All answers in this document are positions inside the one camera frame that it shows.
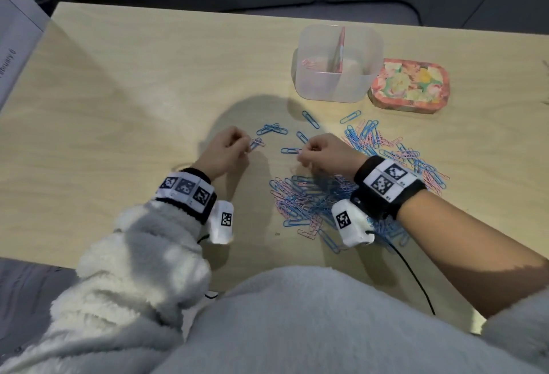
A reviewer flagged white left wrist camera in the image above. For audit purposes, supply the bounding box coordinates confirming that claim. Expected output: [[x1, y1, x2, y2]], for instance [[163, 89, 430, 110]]
[[205, 200, 236, 245]]

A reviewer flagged person's left hand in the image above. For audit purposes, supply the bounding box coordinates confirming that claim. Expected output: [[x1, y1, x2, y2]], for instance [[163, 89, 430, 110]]
[[192, 125, 254, 181]]

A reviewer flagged white box at left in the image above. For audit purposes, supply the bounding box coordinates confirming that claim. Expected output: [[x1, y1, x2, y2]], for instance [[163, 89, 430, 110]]
[[0, 0, 50, 109]]

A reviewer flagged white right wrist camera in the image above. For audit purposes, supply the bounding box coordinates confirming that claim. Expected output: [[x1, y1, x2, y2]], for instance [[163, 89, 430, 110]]
[[331, 199, 376, 248]]

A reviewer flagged floral tin lid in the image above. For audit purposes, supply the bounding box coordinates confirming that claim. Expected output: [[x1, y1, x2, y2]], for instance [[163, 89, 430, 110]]
[[367, 57, 451, 115]]

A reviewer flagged black left camera cable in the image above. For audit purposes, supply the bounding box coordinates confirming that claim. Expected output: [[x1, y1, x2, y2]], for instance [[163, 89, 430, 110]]
[[195, 234, 218, 300]]

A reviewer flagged person's right hand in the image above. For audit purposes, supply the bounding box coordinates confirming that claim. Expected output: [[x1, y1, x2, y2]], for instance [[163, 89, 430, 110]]
[[296, 132, 369, 180]]

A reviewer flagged right marker wristband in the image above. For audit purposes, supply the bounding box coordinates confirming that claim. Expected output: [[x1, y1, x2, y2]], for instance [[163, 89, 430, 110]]
[[353, 155, 428, 221]]

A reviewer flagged black camera cable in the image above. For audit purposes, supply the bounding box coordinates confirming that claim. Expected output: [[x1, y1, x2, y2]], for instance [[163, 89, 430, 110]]
[[195, 234, 218, 300], [368, 232, 436, 317]]

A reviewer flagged black right camera cable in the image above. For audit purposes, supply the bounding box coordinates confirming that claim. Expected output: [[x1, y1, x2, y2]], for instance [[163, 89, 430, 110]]
[[368, 232, 436, 317]]

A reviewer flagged person's right forearm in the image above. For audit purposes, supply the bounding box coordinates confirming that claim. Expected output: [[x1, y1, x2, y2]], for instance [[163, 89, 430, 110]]
[[396, 189, 549, 319]]

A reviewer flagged left marker wristband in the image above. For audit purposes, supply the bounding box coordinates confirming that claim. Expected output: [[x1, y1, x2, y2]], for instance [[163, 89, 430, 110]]
[[155, 168, 217, 224]]

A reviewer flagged person's left forearm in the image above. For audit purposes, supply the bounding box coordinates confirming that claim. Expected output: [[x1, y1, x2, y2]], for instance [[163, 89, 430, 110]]
[[0, 200, 213, 374]]

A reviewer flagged clear plastic divided box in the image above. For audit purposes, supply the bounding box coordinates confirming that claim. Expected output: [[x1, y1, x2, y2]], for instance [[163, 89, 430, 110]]
[[293, 23, 385, 104]]

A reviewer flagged pile of mixed paper clips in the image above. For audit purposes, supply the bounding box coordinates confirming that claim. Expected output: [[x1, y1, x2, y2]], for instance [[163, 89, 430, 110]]
[[269, 119, 451, 255]]

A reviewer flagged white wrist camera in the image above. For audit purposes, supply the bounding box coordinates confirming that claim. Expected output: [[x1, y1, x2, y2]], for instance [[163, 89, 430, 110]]
[[331, 199, 376, 248], [205, 200, 236, 245]]

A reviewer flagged marker wristband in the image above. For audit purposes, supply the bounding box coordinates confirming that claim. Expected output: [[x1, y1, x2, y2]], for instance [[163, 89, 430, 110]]
[[155, 168, 217, 224], [353, 155, 428, 221]]

